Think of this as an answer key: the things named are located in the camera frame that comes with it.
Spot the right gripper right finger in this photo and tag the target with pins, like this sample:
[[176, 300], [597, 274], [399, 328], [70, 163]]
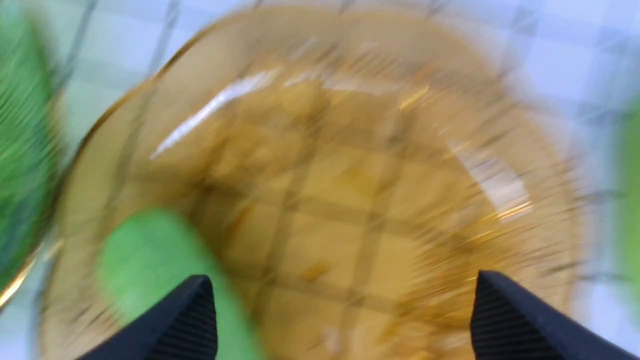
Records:
[[508, 322]]

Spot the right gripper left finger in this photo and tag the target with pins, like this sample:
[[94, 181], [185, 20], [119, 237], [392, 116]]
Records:
[[181, 326]]

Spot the green bitter gourd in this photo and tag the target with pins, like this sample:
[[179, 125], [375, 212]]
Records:
[[628, 211], [152, 252]]

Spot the amber glass plate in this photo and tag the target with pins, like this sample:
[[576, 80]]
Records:
[[352, 172]]

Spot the green glass plate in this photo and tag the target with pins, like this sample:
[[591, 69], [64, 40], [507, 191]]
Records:
[[30, 141]]

